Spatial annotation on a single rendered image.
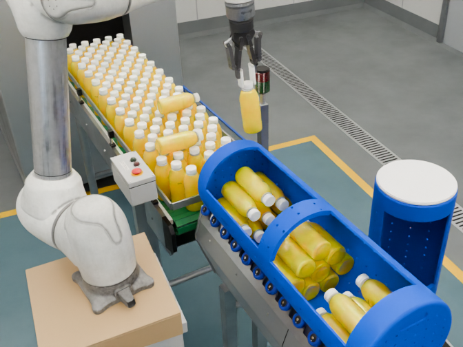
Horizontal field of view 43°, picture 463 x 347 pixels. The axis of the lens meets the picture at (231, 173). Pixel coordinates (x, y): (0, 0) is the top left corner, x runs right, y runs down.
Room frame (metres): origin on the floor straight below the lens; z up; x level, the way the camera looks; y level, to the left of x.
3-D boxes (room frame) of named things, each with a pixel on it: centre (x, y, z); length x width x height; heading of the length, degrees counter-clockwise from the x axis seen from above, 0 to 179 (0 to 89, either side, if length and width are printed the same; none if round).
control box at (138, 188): (1.78, 0.36, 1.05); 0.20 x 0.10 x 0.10; 27
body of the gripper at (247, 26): (1.77, -0.05, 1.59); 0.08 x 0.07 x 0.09; 117
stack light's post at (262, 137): (2.23, -0.14, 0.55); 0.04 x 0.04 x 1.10; 27
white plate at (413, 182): (1.70, -0.65, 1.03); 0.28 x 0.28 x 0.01
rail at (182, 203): (1.79, 0.04, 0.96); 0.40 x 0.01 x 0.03; 117
